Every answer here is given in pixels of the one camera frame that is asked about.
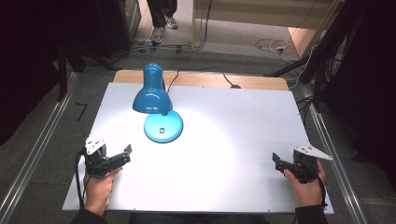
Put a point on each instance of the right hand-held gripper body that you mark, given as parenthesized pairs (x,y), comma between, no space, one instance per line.
(306,163)

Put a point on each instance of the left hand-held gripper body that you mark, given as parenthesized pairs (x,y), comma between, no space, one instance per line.
(95,155)

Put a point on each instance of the blue desk lamp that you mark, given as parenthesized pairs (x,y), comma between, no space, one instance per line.
(152,96)

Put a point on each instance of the person's right hand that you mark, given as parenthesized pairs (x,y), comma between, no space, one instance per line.
(306,193)

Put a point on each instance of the person's left hand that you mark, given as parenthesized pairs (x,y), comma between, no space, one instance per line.
(98,189)

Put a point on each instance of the white table cover board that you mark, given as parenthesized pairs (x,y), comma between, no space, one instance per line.
(236,140)

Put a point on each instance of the black metal stand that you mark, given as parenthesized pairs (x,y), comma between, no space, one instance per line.
(62,71)

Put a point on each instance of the person's dark lap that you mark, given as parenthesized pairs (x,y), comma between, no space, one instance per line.
(199,219)

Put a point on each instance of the dark cabinet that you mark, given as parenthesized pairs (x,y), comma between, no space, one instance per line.
(124,25)

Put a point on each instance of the metal floor rail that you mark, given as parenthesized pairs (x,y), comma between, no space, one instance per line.
(37,149)
(337,168)

